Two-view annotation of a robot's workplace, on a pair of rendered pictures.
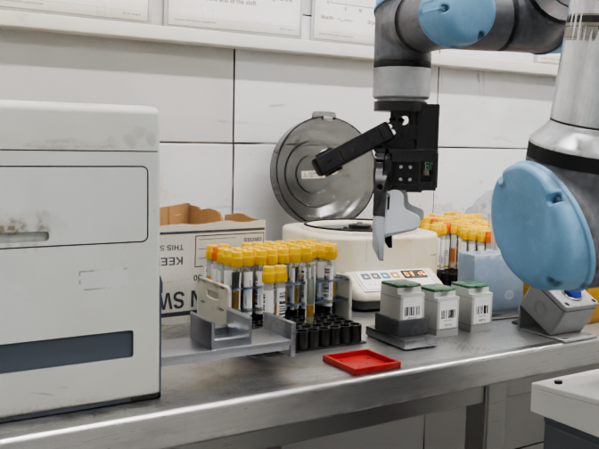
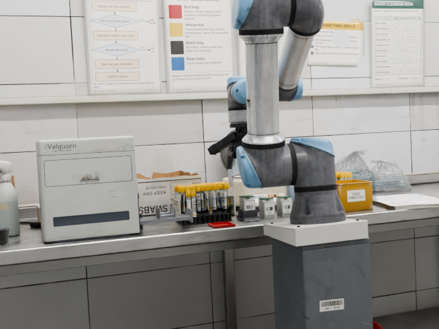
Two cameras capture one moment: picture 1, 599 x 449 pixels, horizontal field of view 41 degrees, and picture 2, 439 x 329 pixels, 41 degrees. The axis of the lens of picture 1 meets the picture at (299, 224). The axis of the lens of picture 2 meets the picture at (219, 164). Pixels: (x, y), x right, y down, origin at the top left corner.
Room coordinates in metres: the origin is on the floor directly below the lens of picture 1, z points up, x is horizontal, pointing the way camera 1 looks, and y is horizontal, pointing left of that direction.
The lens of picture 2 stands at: (-0.84, -0.52, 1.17)
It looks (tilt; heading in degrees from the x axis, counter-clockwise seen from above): 3 degrees down; 14
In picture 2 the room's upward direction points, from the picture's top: 3 degrees counter-clockwise
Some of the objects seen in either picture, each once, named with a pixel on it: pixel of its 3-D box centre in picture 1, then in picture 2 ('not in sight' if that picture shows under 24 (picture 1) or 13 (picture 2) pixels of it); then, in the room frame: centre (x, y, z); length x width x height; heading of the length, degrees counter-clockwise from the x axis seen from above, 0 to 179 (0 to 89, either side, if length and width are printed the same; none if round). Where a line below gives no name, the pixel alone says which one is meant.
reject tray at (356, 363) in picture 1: (361, 361); (221, 224); (0.94, -0.08, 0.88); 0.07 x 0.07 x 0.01; 32
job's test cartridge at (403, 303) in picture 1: (401, 307); (247, 206); (1.06, -0.14, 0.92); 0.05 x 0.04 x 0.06; 30
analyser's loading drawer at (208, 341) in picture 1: (202, 338); (158, 215); (0.88, 0.11, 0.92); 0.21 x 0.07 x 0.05; 122
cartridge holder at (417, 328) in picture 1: (401, 328); (247, 214); (1.06, -0.14, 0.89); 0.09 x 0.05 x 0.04; 30
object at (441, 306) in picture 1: (437, 309); (266, 207); (1.11, -0.20, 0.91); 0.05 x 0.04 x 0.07; 32
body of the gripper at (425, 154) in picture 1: (405, 148); (243, 141); (1.06, -0.14, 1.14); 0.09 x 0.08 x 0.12; 79
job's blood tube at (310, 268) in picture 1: (309, 301); (210, 205); (1.05, -0.02, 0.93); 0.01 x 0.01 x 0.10
